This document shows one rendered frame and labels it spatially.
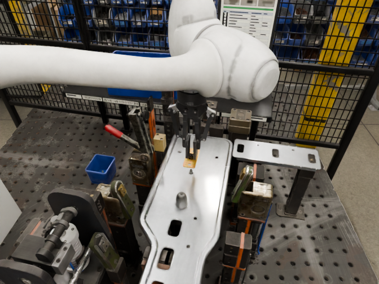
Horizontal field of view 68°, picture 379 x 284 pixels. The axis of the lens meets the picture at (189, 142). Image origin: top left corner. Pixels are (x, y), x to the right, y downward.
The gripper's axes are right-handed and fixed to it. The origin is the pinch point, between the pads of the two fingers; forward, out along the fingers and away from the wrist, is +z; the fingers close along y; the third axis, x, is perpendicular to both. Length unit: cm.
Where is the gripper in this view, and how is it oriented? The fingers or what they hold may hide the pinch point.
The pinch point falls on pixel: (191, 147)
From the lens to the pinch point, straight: 83.4
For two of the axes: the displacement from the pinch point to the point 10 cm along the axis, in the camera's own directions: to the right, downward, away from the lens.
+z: 0.0, 7.6, 6.5
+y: 9.8, 1.4, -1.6
